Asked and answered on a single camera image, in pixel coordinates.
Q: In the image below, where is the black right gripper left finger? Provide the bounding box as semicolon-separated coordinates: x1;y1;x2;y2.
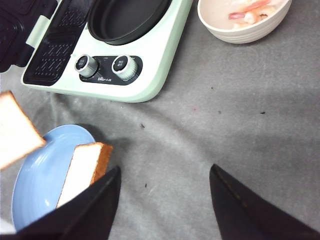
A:
0;166;121;240

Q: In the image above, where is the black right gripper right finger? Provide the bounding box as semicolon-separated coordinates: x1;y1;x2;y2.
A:
209;164;320;240

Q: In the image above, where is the bread slice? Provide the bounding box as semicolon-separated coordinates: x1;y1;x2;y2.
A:
0;91;46;170
56;142;113;208

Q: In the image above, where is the beige ribbed bowl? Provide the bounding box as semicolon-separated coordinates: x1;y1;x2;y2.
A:
197;0;292;44

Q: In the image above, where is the pink shrimp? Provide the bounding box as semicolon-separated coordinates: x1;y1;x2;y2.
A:
227;0;283;29

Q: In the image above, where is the breakfast maker hinged lid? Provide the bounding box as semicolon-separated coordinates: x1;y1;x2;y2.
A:
0;0;58;73

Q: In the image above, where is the mint green breakfast maker base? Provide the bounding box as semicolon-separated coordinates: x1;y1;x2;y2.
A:
21;0;192;103

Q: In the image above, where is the blue plastic plate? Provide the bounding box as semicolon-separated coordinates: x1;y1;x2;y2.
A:
11;124;95;231

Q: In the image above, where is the grey table cloth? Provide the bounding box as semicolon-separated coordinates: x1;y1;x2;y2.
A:
1;0;320;240

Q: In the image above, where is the left silver control knob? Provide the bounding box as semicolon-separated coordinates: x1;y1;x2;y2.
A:
74;54;99;78

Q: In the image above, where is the silver control knob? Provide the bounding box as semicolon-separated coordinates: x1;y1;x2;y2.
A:
111;55;138;81
74;54;99;78

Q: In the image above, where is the right silver control knob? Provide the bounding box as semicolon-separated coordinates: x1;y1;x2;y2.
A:
111;55;138;81

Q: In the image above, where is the black round frying pan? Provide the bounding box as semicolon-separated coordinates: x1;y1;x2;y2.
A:
87;0;171;46

